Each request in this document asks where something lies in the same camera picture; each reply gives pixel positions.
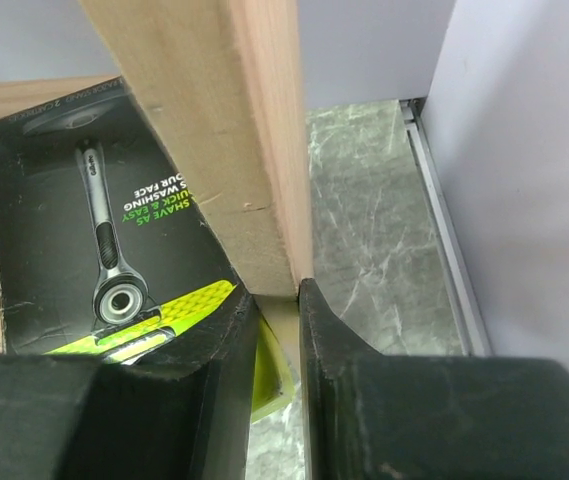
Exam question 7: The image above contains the wooden two-tier shelf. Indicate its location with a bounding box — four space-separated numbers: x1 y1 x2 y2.
0 1 312 351

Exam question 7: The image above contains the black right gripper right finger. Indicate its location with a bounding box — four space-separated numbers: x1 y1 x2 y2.
298 279 569 479

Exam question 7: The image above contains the black green razor box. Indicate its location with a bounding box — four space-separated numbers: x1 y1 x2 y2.
0 74 295 424

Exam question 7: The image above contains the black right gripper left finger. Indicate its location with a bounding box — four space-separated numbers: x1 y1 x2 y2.
0 292 258 479

